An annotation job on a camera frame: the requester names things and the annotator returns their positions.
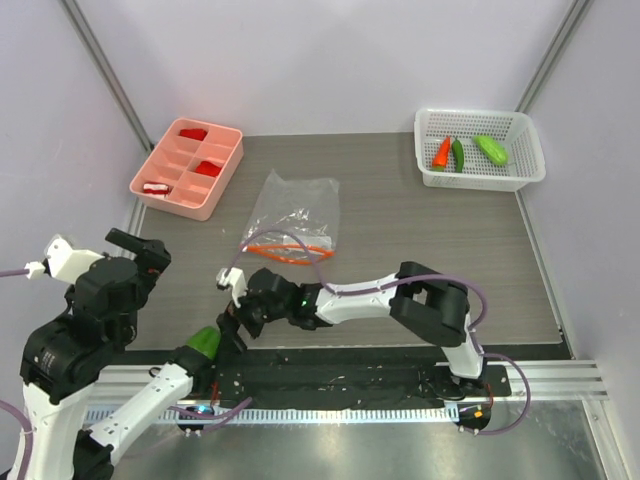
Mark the white slotted cable duct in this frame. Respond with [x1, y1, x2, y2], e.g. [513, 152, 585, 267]
[84, 404, 460, 426]

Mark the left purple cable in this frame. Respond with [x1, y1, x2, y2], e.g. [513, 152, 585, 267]
[0, 267, 254, 480]

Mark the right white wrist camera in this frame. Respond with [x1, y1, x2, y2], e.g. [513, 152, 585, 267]
[216, 267, 247, 307]

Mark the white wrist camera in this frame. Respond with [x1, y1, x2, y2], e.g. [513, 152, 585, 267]
[25, 234, 105, 285]
[216, 267, 247, 307]

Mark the green fake pepper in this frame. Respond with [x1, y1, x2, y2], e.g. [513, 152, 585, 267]
[186, 326, 221, 360]

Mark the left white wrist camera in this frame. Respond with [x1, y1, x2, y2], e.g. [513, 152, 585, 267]
[25, 234, 105, 285]

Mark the white perforated plastic basket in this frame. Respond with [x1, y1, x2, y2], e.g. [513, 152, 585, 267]
[414, 108, 546, 192]

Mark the dark green fake chili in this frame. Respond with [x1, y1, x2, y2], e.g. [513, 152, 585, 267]
[451, 138, 465, 173]

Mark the red fake food middle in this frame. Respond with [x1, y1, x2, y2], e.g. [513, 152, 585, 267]
[194, 161, 222, 178]

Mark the green fake pea pod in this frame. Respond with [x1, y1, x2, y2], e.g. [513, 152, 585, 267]
[473, 135, 509, 166]

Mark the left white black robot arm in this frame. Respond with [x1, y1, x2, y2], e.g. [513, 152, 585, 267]
[3, 228, 220, 479]

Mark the orange fake carrot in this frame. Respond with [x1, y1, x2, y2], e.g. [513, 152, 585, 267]
[431, 137, 451, 171]

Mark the aluminium frame rail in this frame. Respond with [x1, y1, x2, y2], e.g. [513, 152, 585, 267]
[89, 360, 609, 405]

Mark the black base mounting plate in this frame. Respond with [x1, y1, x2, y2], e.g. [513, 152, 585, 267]
[211, 346, 512, 411]

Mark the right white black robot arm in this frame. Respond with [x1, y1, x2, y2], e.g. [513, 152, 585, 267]
[216, 261, 488, 396]

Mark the pink compartment tray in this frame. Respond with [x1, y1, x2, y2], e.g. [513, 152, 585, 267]
[129, 118, 244, 221]

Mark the red fake food top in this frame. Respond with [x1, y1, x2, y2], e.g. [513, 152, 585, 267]
[179, 128, 208, 142]

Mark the red white fake food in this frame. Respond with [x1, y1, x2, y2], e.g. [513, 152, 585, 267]
[142, 182, 172, 198]

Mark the clear orange zip top bag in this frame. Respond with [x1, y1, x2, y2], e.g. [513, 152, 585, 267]
[240, 171, 340, 265]

